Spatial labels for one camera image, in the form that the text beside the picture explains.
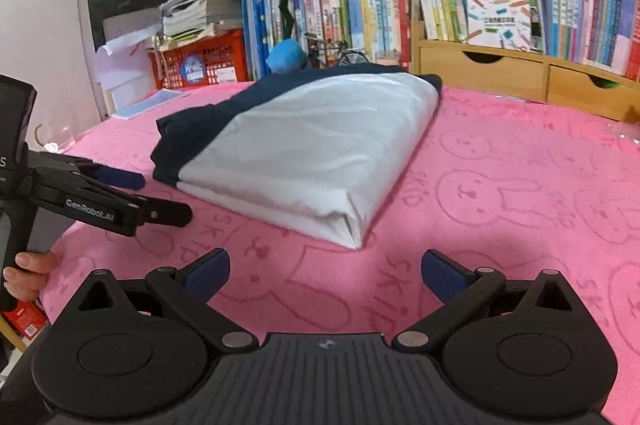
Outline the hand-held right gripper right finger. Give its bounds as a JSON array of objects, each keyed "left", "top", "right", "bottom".
[{"left": 391, "top": 249, "right": 576, "bottom": 352}]

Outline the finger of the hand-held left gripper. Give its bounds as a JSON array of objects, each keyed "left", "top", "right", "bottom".
[
  {"left": 91, "top": 166, "right": 147, "bottom": 192},
  {"left": 136, "top": 196, "right": 194, "bottom": 229}
]

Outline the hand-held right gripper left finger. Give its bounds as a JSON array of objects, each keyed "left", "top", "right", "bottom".
[{"left": 75, "top": 249, "right": 260, "bottom": 352}]

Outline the navy and white jacket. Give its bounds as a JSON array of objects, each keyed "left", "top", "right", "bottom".
[{"left": 150, "top": 64, "right": 444, "bottom": 251}]

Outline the person's left hand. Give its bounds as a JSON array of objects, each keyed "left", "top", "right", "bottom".
[{"left": 2, "top": 250, "right": 62, "bottom": 297}]

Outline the light blue notebook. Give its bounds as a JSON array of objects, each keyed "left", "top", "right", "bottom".
[{"left": 110, "top": 88, "right": 191, "bottom": 120}]

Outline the pink bunny print blanket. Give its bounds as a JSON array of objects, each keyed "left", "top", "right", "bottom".
[{"left": 37, "top": 80, "right": 640, "bottom": 425}]

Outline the white paper sheet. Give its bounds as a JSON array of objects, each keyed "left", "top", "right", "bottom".
[{"left": 94, "top": 34, "right": 162, "bottom": 122}]

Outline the large red plastic crate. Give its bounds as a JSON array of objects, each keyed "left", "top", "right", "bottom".
[{"left": 148, "top": 30, "right": 251, "bottom": 91}]

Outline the small red box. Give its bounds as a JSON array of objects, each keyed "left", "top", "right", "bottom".
[{"left": 2, "top": 299, "right": 49, "bottom": 342}]

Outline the stack of paper booklets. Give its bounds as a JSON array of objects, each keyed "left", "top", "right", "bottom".
[{"left": 158, "top": 0, "right": 246, "bottom": 51}]

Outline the blue plush ball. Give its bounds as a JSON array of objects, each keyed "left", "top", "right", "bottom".
[{"left": 267, "top": 38, "right": 307, "bottom": 76}]

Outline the wooden drawer organizer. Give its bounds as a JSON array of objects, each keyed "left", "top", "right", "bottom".
[{"left": 410, "top": 19, "right": 640, "bottom": 122}]

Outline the row of thin blue books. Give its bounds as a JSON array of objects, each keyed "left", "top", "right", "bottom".
[{"left": 241, "top": 0, "right": 296, "bottom": 81}]

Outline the black model bicycle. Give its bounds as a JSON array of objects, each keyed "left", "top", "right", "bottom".
[{"left": 303, "top": 33, "right": 371, "bottom": 68}]

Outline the white box with colourful print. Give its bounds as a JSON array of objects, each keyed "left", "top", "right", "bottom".
[{"left": 464, "top": 0, "right": 534, "bottom": 52}]

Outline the row of thick-spined books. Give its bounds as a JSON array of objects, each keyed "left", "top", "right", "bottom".
[{"left": 292, "top": 0, "right": 414, "bottom": 68}]

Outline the row of colourful slim books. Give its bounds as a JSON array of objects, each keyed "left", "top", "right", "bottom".
[{"left": 409, "top": 0, "right": 640, "bottom": 82}]

